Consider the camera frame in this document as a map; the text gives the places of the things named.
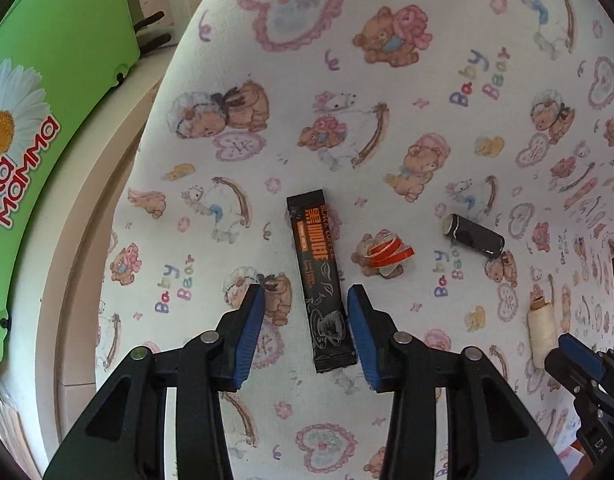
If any beige thread spool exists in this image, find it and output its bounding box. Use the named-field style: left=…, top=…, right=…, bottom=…
left=528, top=296, right=558, bottom=370

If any white shelf unit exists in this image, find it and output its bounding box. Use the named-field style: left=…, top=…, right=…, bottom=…
left=0, top=0, right=201, bottom=479

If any small black cylinder battery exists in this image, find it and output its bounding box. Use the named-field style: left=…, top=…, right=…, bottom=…
left=441, top=214, right=505, bottom=259

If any orange red ribbon scrap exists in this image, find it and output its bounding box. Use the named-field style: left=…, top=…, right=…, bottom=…
left=359, top=230, right=414, bottom=280

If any black coffee sachet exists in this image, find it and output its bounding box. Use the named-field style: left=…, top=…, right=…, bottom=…
left=286, top=190, right=357, bottom=373

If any teddy bear print cover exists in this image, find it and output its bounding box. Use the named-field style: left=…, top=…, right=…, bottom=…
left=95, top=0, right=614, bottom=479

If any green plastic storage box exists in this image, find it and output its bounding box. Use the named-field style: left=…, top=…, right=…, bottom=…
left=0, top=0, right=139, bottom=362

